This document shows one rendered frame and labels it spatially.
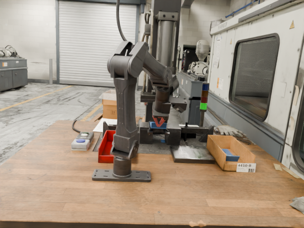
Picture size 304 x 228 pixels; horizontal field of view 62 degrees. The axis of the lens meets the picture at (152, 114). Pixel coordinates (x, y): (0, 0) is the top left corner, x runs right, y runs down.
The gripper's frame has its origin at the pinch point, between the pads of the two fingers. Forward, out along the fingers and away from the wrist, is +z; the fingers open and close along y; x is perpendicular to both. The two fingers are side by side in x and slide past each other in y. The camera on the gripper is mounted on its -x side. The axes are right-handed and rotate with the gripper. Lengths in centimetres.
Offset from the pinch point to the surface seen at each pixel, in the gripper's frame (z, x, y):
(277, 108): 0, -64, 19
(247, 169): 0.0, -33.9, -24.4
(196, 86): 139, -87, 272
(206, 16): 204, -240, 915
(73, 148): 7.1, 36.4, -10.3
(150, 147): 11.1, 2.7, -3.4
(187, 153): 4.6, -12.7, -12.5
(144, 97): -8.2, 7.1, 9.8
